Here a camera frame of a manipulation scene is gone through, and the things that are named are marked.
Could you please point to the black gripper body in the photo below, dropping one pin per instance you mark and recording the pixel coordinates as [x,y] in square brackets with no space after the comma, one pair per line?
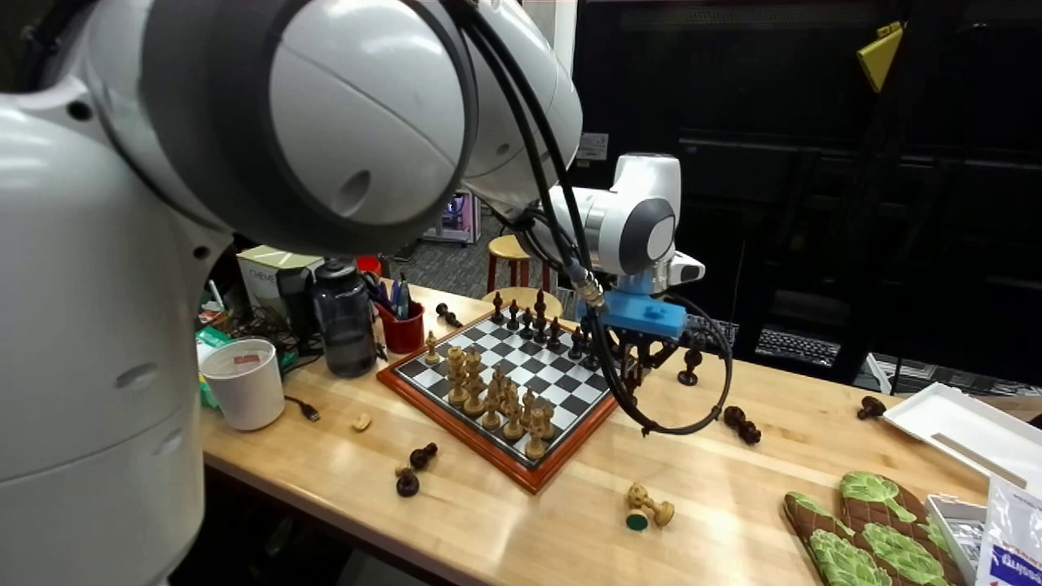
[649,347]

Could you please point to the light wooden chess piece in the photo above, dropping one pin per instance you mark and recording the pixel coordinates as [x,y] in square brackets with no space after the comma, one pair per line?
[538,437]
[532,411]
[470,370]
[649,509]
[476,395]
[452,363]
[495,400]
[513,411]

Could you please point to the round wooden disc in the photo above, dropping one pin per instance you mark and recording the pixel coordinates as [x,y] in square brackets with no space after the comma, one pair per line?
[516,302]

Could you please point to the round wooden stool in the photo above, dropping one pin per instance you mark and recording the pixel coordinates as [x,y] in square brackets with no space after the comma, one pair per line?
[506,250]

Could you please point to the colourful printed box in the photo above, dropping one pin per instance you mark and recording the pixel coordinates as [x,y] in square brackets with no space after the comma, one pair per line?
[456,215]

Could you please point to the red pen cup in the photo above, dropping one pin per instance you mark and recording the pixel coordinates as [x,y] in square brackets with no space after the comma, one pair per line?
[402,329]

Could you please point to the red round object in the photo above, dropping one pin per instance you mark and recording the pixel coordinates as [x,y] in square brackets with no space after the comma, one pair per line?
[369,266]

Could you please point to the dark transparent jar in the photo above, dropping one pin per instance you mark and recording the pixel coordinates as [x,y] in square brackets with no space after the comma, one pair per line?
[346,322]

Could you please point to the white tray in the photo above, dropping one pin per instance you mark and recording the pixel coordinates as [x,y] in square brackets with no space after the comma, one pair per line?
[965,428]

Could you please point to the black power plug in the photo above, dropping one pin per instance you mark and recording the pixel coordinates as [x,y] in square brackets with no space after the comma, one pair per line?
[303,407]

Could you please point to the clear plastic container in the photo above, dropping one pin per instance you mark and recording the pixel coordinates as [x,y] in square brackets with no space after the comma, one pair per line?
[962,522]

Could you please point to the yellow hanging tag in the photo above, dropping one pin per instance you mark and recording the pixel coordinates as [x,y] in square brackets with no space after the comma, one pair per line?
[882,52]

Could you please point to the white Chemex filter box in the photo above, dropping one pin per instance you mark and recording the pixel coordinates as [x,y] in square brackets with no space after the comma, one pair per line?
[271,260]

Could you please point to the white paper cup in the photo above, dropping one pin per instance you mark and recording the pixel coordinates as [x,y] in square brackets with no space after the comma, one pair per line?
[247,385]

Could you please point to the clear bag with blue print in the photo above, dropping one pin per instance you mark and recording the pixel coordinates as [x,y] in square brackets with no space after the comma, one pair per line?
[1015,543]

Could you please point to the green plastic bag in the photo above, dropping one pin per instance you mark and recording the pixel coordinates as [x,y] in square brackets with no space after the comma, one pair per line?
[211,393]

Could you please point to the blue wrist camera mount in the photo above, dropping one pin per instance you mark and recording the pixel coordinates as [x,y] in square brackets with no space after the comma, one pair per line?
[646,313]

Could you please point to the chess board with red frame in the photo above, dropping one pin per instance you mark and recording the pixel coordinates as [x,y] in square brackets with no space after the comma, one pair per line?
[564,382]

